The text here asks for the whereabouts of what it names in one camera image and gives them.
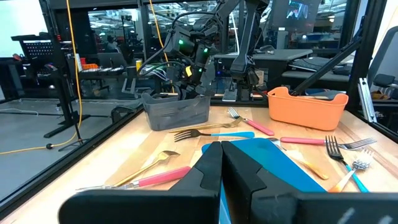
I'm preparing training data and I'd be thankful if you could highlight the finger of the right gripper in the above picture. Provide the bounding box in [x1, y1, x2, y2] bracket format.
[177, 83, 196, 100]
[196, 57, 217, 96]

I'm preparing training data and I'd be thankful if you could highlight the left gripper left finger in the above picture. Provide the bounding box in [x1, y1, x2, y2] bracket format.
[58, 141, 223, 224]

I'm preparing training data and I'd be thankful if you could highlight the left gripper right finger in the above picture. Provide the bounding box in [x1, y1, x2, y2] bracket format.
[221, 141, 398, 224]

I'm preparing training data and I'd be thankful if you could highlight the translucent gray plastic bin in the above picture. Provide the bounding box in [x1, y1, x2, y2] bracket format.
[141, 91, 211, 131]

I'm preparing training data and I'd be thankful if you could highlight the pink-handled silver fork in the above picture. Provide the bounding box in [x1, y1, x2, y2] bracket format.
[75, 166, 192, 192]
[279, 136, 378, 151]
[227, 106, 275, 137]

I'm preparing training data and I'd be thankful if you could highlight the blue plastic bin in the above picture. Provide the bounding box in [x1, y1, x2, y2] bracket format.
[201, 138, 327, 224]

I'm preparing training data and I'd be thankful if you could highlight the blue-handled black fork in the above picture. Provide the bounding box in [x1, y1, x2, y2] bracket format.
[325, 135, 371, 194]
[173, 128, 256, 143]

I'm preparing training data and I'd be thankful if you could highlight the orange-handled silver fork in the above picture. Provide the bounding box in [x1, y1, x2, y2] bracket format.
[328, 149, 376, 194]

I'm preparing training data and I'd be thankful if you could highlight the brown cardboard box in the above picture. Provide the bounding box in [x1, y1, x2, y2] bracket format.
[254, 70, 266, 86]

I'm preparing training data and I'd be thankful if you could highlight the gray desk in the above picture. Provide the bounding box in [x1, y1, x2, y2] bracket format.
[214, 49, 314, 82]

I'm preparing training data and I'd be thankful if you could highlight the orange plastic bin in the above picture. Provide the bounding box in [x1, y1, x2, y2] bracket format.
[267, 86, 349, 131]

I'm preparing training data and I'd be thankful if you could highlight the black laptop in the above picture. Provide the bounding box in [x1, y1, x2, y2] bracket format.
[289, 55, 340, 73]

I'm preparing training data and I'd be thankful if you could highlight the black tripod stand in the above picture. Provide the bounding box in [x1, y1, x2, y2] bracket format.
[57, 118, 91, 152]

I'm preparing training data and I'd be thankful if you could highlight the silver aluminium extrusion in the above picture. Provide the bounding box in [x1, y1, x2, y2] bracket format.
[356, 77, 379, 124]

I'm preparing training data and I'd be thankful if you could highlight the dark gray office chair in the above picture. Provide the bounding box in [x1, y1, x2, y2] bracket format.
[368, 26, 398, 100]

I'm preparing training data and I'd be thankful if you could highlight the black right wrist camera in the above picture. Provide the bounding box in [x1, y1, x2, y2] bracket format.
[164, 26, 195, 57]

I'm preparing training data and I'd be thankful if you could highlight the yellow extension cable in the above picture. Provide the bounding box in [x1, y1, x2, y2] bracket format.
[0, 0, 84, 156]
[148, 0, 175, 94]

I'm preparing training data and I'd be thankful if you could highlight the wall screen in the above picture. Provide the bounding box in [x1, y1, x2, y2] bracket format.
[271, 0, 322, 32]

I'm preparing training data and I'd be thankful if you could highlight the black aluminium table frame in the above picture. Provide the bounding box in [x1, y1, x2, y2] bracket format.
[0, 0, 398, 218]

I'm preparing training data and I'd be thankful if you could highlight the black desk frame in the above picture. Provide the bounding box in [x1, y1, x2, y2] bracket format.
[11, 30, 93, 139]

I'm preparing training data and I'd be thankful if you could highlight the white floor cable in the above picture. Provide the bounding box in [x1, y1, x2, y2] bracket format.
[0, 107, 39, 117]

